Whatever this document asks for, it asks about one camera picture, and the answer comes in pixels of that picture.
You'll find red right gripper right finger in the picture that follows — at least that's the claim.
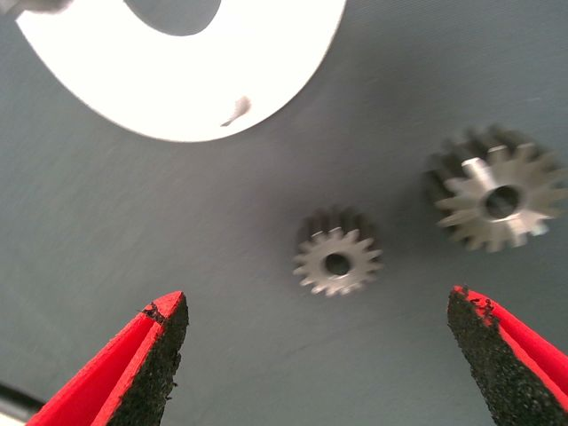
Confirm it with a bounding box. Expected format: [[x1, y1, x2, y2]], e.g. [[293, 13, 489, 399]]
[[446, 285, 568, 426]]

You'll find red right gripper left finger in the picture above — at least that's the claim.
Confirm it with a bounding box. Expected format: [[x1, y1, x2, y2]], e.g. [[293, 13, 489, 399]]
[[26, 290, 190, 426]]

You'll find large steel gear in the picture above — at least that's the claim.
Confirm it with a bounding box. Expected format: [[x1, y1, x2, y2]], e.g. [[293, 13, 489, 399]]
[[421, 125, 568, 255]]

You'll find small steel gear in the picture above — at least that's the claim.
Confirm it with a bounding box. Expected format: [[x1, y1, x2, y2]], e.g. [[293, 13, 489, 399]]
[[291, 204, 383, 298], [8, 0, 75, 14]]

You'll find dark grey table cloth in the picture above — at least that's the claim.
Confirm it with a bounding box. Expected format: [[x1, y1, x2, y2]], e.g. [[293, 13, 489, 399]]
[[0, 0, 568, 426]]

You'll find round metal plate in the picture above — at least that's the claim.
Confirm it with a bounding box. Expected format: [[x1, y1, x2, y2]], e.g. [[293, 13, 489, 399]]
[[15, 0, 348, 144]]

